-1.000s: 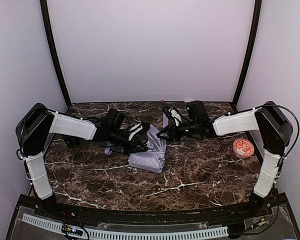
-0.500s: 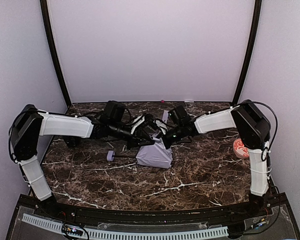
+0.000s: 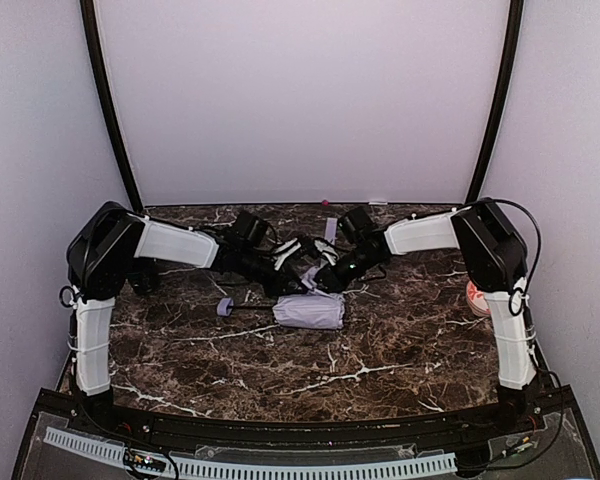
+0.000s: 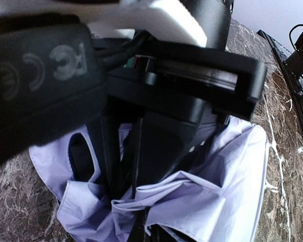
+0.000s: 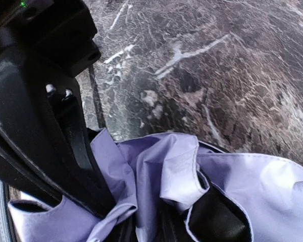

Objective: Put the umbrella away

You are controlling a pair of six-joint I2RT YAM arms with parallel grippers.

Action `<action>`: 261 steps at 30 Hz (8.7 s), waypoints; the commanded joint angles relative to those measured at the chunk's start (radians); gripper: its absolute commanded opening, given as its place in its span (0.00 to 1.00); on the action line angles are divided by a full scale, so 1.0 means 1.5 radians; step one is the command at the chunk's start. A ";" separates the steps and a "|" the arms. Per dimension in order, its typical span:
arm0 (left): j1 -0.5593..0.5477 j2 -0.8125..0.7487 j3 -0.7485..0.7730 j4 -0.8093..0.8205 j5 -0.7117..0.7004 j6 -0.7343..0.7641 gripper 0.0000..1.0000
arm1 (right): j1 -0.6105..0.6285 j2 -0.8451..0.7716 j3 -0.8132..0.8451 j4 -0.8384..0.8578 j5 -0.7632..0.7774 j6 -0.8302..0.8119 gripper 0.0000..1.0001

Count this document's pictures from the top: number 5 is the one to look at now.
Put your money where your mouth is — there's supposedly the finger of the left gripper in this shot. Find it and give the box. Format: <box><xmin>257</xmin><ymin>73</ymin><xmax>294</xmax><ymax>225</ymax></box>
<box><xmin>0</xmin><ymin>45</ymin><xmax>115</xmax><ymax>218</ymax></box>

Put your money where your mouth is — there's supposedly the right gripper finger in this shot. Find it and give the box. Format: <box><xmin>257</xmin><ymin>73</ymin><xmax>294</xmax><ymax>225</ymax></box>
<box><xmin>186</xmin><ymin>186</ymin><xmax>250</xmax><ymax>241</ymax></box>

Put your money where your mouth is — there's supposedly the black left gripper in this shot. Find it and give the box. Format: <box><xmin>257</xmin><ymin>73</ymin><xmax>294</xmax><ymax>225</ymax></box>
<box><xmin>0</xmin><ymin>1</ymin><xmax>101</xmax><ymax>77</ymax></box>

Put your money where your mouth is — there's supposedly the lavender folding umbrella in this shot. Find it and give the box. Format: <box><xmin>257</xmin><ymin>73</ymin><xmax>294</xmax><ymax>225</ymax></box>
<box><xmin>8</xmin><ymin>128</ymin><xmax>303</xmax><ymax>241</ymax></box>

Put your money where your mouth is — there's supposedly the grey slotted cable duct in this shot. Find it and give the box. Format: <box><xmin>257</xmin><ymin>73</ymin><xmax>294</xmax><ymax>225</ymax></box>
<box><xmin>0</xmin><ymin>181</ymin><xmax>11</xmax><ymax>242</ymax></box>

